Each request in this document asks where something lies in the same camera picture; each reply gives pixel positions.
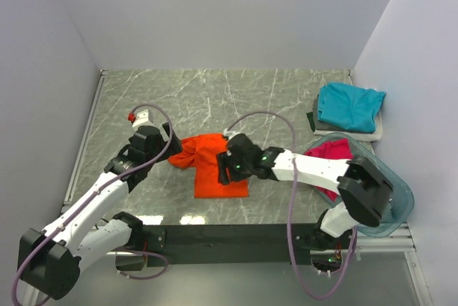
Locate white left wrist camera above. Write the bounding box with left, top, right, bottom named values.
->
left=127, top=109, right=153, bottom=131

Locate dark green folded t shirt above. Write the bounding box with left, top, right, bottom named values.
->
left=306, top=112, right=316, bottom=132

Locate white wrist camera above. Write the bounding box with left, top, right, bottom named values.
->
left=127, top=109, right=153, bottom=131
left=223, top=129, right=240, bottom=141

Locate aluminium frame rail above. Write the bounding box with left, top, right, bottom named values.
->
left=60, top=69, right=107, bottom=214

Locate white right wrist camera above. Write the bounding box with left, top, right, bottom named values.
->
left=223, top=129, right=240, bottom=141

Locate magenta t shirt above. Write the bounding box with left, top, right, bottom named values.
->
left=303, top=137, right=355, bottom=202

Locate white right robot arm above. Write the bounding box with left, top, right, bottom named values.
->
left=216, top=132, right=393, bottom=251

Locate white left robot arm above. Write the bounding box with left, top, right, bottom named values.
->
left=13, top=120, right=181, bottom=300

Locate blue transparent plastic bin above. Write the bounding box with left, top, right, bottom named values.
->
left=306, top=132, right=414, bottom=238

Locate grey folded t shirt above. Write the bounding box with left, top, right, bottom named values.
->
left=312, top=98, right=321, bottom=127

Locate white folded t shirt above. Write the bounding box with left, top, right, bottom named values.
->
left=314, top=113, right=383, bottom=142

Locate teal folded t shirt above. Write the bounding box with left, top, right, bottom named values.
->
left=317, top=82, right=386, bottom=133

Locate orange t shirt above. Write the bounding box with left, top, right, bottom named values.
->
left=167, top=133, right=249, bottom=199

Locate black base crossbar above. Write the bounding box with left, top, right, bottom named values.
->
left=114, top=223, right=355, bottom=267

